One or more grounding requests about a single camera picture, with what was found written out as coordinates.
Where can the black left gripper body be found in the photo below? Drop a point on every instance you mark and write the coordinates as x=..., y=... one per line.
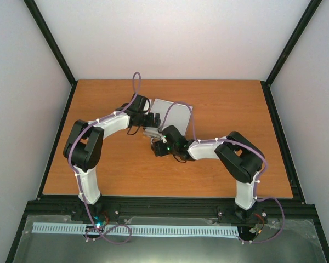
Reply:
x=148, y=124

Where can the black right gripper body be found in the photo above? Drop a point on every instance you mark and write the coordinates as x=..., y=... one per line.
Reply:
x=159, y=147

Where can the aluminium poker case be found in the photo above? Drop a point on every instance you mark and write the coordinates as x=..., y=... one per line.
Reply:
x=179, y=116

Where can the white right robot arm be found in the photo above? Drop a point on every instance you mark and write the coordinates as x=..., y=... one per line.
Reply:
x=241, y=158

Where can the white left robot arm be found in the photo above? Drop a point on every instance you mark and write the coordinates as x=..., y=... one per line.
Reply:
x=84, y=144

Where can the white cable duct strip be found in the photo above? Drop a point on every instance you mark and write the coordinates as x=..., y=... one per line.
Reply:
x=141, y=230

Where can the black aluminium frame rail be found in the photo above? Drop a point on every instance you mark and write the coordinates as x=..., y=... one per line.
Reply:
x=119, y=208

